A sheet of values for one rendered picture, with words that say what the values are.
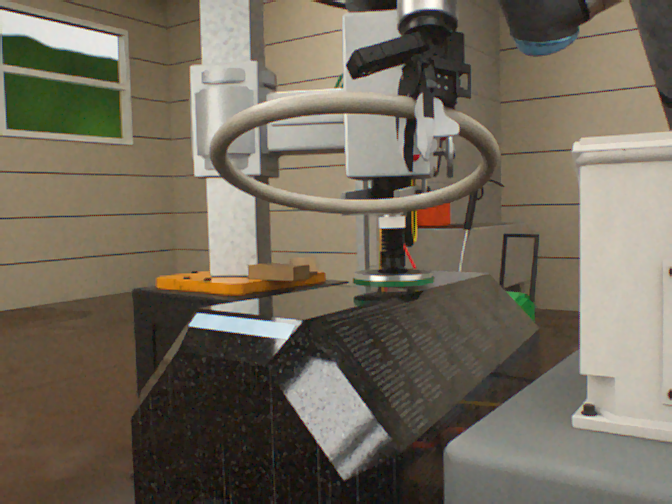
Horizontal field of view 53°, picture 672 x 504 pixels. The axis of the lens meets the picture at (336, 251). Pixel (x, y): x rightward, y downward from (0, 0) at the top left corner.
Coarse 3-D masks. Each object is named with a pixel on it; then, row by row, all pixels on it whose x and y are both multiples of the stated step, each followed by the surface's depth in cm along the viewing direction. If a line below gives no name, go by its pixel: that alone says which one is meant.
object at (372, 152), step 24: (360, 24) 169; (384, 24) 167; (384, 72) 168; (360, 120) 170; (384, 120) 169; (360, 144) 171; (384, 144) 170; (360, 168) 171; (384, 168) 170; (432, 168) 178
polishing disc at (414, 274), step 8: (360, 272) 183; (368, 272) 182; (376, 272) 182; (408, 272) 179; (416, 272) 179; (424, 272) 178; (432, 272) 179; (368, 280) 174; (376, 280) 173; (384, 280) 172; (392, 280) 171; (400, 280) 171; (408, 280) 172
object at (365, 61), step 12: (408, 36) 94; (420, 36) 94; (360, 48) 91; (372, 48) 91; (384, 48) 92; (396, 48) 92; (408, 48) 93; (420, 48) 94; (348, 60) 93; (360, 60) 91; (372, 60) 91; (384, 60) 92; (396, 60) 94; (360, 72) 92; (372, 72) 94
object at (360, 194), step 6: (414, 186) 181; (342, 192) 137; (348, 192) 140; (354, 192) 148; (360, 192) 157; (366, 192) 167; (372, 192) 179; (396, 192) 135; (402, 192) 141; (408, 192) 158; (414, 192) 180; (420, 192) 198; (342, 198) 137; (348, 198) 140; (354, 198) 148; (360, 198) 157; (366, 198) 167; (372, 198) 179; (342, 216) 137
